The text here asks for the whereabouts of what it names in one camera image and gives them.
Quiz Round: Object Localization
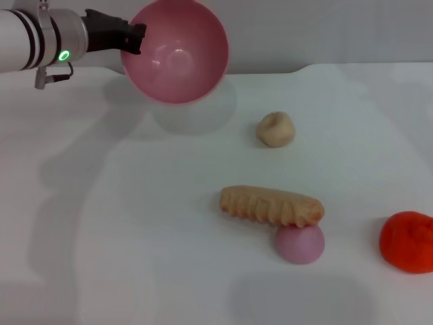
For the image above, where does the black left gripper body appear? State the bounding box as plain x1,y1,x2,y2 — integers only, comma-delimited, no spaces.
81,8,132,53

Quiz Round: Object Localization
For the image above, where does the pink plastic bowl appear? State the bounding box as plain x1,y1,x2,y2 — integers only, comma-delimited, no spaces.
120,0,230,105

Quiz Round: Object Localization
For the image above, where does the long striped bread roll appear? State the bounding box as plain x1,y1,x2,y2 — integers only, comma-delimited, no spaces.
219,184,326,229

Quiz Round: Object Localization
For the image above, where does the beige round bun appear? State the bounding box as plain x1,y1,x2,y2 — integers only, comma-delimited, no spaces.
255,111,296,148

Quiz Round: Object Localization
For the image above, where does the pink round bun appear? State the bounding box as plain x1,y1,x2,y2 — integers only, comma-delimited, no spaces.
274,223,325,266

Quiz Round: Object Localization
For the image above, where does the orange-red round bun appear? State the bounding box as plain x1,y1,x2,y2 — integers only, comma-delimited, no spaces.
379,211,433,274

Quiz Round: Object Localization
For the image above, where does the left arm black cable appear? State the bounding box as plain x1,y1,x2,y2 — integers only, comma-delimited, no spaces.
35,62,74,90

